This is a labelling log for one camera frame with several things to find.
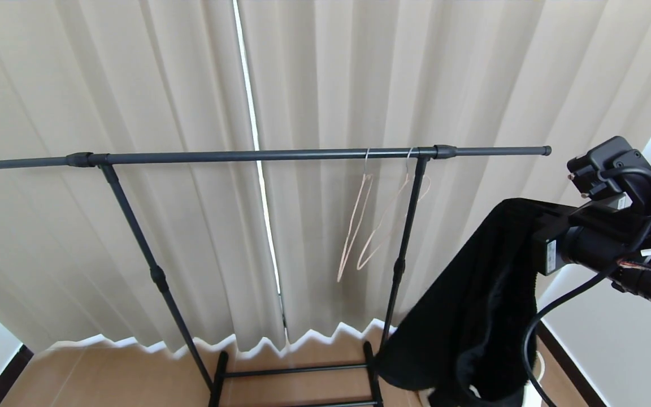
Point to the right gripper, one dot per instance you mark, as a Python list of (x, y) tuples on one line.
[(591, 246)]

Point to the black shorts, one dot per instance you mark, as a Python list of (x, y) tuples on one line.
[(461, 294)]

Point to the pink clothes hanger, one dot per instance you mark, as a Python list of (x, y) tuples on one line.
[(410, 161), (368, 177)]

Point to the black clothes rack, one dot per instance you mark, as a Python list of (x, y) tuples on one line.
[(246, 156)]

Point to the beige curtain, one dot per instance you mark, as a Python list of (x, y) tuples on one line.
[(133, 85)]

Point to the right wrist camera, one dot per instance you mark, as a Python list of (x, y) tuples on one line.
[(613, 161)]

